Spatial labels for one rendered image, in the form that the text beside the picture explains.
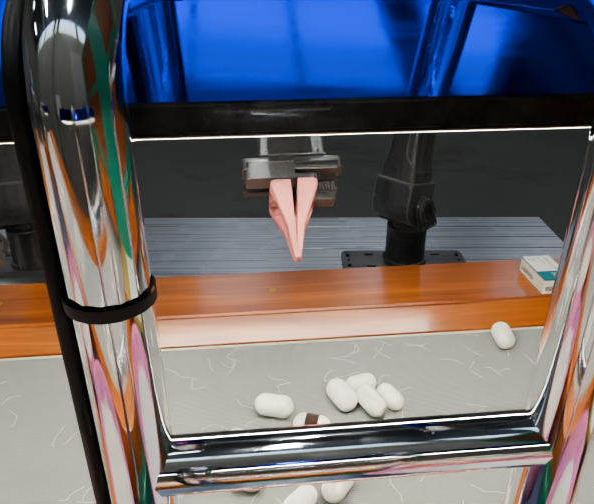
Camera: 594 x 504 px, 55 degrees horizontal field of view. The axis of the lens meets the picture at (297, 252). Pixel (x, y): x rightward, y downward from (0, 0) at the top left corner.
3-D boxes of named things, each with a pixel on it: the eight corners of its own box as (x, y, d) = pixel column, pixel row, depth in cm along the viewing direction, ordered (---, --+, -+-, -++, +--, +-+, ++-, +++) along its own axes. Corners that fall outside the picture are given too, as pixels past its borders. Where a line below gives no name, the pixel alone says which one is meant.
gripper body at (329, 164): (344, 170, 58) (336, 109, 60) (242, 173, 57) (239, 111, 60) (335, 200, 64) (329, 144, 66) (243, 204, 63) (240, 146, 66)
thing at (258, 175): (324, 245, 54) (316, 159, 58) (248, 248, 54) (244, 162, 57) (318, 270, 60) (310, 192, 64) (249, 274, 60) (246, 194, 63)
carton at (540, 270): (519, 270, 73) (521, 256, 72) (545, 268, 73) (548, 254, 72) (541, 294, 68) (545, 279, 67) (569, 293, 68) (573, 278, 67)
